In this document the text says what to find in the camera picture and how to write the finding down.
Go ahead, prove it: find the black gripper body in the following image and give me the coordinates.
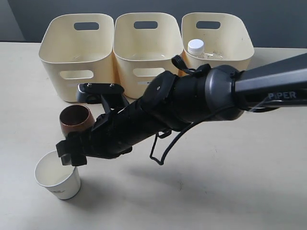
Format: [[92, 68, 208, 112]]
[[82, 100, 168, 159]]

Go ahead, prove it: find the white paper cup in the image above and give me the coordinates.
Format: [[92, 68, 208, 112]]
[[34, 150, 81, 200]]

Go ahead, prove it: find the brown wooden cup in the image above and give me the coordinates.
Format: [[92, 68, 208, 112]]
[[59, 104, 95, 138]]

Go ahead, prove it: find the clear plastic bottle white cap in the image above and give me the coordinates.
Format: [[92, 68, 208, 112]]
[[188, 39, 224, 60]]

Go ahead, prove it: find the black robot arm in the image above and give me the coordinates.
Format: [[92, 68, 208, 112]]
[[56, 54, 307, 166]]

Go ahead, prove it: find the left cream plastic bin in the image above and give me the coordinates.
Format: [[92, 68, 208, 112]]
[[39, 13, 116, 102]]

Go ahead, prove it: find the cream plastic bin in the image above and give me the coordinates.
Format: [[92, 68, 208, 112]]
[[113, 12, 183, 99], [181, 12, 255, 71], [39, 13, 116, 102]]

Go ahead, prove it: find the middle cream plastic bin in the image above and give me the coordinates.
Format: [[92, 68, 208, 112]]
[[113, 12, 183, 99]]

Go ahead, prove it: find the right cream plastic bin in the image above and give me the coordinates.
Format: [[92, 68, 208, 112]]
[[181, 12, 255, 71]]

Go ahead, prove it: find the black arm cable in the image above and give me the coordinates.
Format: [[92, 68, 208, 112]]
[[150, 55, 281, 166]]

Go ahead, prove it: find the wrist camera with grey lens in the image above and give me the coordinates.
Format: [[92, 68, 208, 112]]
[[76, 83, 129, 114]]

